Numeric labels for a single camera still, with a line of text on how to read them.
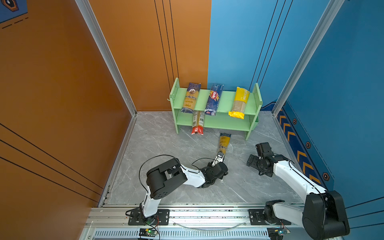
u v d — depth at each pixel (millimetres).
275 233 708
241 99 850
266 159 637
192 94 892
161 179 503
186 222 727
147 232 709
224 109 851
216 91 899
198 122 929
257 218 724
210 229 706
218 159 790
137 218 725
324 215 404
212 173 695
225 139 994
